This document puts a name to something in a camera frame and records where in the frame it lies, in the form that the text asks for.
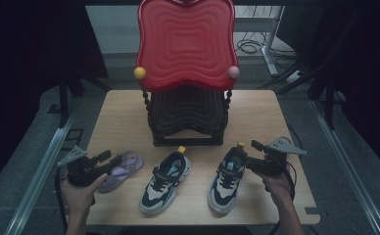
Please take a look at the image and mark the hand-held gripper cable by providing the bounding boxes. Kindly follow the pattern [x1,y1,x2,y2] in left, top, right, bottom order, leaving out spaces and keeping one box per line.
[54,166,69,233]
[269,161,299,235]

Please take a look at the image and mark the thin black cable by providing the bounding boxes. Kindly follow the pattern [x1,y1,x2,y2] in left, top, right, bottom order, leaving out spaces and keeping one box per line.
[287,123,304,160]

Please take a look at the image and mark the black metal stand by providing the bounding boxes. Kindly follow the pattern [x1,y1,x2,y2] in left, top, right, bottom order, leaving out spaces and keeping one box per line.
[58,70,71,129]
[324,72,337,131]

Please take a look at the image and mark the white metal desk frame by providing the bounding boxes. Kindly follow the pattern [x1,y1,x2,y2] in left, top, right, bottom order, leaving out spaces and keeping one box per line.
[234,5,286,78]

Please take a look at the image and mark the black curtain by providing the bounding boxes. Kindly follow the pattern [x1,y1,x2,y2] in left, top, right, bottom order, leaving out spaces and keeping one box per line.
[277,0,380,181]
[0,0,110,197]

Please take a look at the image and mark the white power strip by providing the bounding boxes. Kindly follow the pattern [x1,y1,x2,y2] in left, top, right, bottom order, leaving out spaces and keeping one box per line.
[285,70,302,84]

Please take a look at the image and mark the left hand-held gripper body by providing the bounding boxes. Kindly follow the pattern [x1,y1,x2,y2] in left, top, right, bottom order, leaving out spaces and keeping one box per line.
[57,145,113,188]

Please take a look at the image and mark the left hand-held gripper cable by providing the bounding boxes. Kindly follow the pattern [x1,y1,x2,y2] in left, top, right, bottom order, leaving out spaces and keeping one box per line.
[54,166,69,233]

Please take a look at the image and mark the coiled black cables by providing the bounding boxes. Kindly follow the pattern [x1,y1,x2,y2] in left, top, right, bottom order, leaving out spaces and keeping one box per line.
[235,30,298,61]

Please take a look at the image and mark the metal floor rail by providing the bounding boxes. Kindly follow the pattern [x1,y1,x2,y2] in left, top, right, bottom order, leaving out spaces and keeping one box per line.
[3,97,78,235]
[309,99,380,235]

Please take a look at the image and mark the right hand-held gripper cable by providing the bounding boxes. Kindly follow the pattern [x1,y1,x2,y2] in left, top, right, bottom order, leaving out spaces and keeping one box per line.
[269,161,299,235]

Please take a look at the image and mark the black white blue sneaker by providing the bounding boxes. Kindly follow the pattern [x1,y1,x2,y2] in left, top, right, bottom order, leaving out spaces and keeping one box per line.
[138,146,192,216]
[207,141,249,215]

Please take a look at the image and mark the purple child's shoe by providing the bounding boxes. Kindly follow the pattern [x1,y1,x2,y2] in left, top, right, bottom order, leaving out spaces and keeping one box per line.
[97,150,145,194]

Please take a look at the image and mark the person's right hand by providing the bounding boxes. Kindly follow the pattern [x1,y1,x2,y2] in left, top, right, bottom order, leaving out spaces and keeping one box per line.
[255,171,293,208]

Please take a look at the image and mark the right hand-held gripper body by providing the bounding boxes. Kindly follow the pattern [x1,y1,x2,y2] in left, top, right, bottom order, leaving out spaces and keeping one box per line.
[246,136,308,176]

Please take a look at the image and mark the red and black shoe rack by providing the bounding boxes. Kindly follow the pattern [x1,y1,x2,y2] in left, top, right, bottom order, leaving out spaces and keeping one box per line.
[133,0,241,147]

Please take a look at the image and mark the person's left hand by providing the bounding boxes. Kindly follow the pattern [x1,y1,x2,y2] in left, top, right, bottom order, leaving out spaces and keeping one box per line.
[60,173,109,214]

